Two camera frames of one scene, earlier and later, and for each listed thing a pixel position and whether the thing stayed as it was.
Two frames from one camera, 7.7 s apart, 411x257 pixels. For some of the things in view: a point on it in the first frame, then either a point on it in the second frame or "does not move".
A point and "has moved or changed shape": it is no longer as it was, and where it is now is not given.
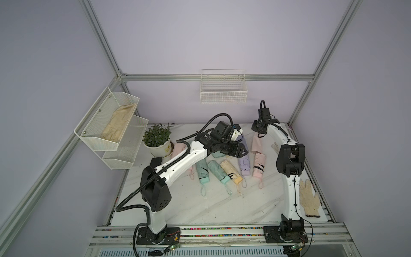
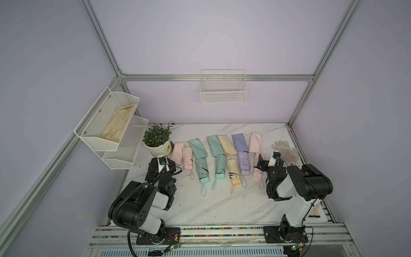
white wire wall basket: (223, 86) does not move
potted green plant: (155, 140) does not move
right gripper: (254, 127) to (265, 164)
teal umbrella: (216, 169) has moved or changed shape
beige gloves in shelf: (113, 130) does not move
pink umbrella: (258, 167) does not move
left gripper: (237, 149) to (172, 166)
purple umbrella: (243, 141) does not move
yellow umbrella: (228, 168) has moved or changed shape
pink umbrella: (256, 143) does not move
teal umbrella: (203, 169) does not move
